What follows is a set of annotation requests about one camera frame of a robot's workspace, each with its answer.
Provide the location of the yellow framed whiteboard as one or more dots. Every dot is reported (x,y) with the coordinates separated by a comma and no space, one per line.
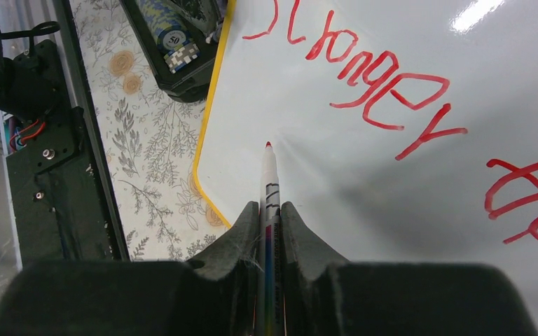
(404,131)

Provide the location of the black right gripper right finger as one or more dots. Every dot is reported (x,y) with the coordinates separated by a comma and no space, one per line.
(327,294)

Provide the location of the white red whiteboard marker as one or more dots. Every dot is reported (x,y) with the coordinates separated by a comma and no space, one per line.
(269,303)

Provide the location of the floral patterned table mat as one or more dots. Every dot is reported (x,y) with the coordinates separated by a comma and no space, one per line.
(149,140)

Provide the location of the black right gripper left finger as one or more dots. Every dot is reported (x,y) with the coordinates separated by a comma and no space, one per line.
(211,293)

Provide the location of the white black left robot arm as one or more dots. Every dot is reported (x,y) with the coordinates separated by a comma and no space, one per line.
(24,93)

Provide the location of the black poker chip case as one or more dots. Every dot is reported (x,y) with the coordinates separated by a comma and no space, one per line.
(180,40)

